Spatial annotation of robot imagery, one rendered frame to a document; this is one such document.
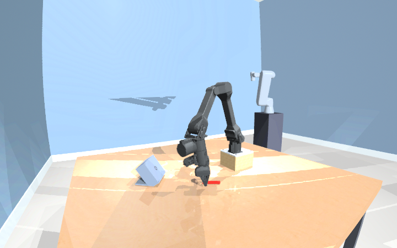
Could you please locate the light blue square panel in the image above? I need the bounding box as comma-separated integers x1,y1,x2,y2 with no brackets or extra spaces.
135,155,166,186

